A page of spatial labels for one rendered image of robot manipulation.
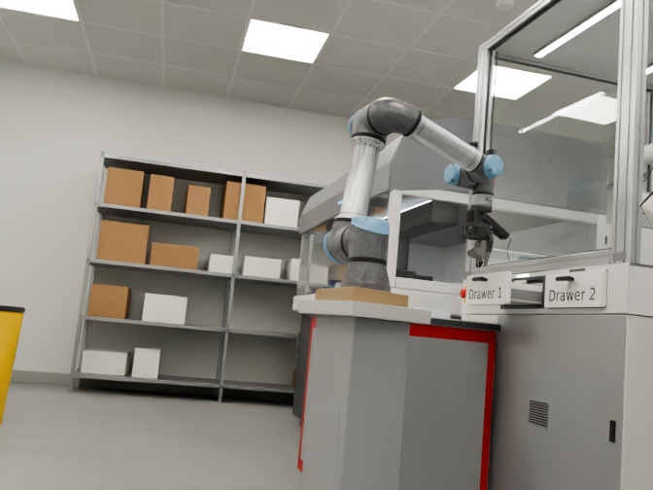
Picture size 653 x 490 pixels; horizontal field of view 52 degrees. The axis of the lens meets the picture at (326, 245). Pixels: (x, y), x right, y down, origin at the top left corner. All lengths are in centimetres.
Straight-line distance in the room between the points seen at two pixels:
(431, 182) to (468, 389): 115
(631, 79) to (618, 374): 87
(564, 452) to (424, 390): 52
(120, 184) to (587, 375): 461
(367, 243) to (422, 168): 138
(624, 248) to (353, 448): 96
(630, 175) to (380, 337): 86
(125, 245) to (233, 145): 146
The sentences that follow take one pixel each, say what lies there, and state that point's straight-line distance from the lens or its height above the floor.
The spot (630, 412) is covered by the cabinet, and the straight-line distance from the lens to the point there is 210.
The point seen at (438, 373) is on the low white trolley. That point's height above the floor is 56.
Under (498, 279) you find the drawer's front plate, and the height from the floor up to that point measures 90.
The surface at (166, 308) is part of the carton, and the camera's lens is 591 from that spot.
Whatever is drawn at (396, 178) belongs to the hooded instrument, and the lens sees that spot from 325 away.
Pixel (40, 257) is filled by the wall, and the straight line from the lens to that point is 649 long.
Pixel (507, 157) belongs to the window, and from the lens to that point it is 280.
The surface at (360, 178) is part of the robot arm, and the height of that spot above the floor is 116.
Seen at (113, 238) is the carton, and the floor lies 128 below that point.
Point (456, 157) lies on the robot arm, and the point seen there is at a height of 127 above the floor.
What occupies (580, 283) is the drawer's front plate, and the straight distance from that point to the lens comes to 223.
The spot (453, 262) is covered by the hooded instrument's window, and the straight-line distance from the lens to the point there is 333.
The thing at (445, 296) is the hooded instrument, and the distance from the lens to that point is 328.
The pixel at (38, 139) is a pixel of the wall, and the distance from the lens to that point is 667.
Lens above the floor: 67
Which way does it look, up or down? 7 degrees up
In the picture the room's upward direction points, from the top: 5 degrees clockwise
